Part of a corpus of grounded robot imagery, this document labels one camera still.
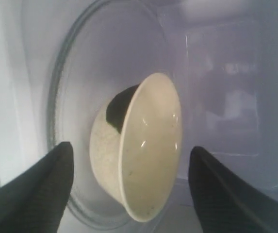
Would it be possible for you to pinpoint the cream ceramic bowl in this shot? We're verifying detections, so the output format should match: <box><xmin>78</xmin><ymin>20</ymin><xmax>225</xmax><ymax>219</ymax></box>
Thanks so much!
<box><xmin>89</xmin><ymin>73</ymin><xmax>182</xmax><ymax>222</ymax></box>

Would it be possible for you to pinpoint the glass microwave turntable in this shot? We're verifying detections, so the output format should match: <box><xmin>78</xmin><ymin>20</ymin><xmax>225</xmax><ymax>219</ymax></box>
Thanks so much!
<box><xmin>47</xmin><ymin>0</ymin><xmax>173</xmax><ymax>229</ymax></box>

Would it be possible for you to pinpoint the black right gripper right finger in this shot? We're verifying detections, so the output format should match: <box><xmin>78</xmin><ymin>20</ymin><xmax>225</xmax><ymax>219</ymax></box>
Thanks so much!
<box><xmin>188</xmin><ymin>146</ymin><xmax>278</xmax><ymax>233</ymax></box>

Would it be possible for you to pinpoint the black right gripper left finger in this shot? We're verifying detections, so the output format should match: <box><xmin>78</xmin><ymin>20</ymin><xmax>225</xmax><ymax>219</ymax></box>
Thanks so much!
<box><xmin>0</xmin><ymin>142</ymin><xmax>74</xmax><ymax>233</ymax></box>

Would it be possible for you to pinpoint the white microwave oven body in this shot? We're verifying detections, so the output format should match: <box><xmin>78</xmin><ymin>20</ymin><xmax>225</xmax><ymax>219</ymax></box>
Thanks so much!
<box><xmin>0</xmin><ymin>0</ymin><xmax>278</xmax><ymax>233</ymax></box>

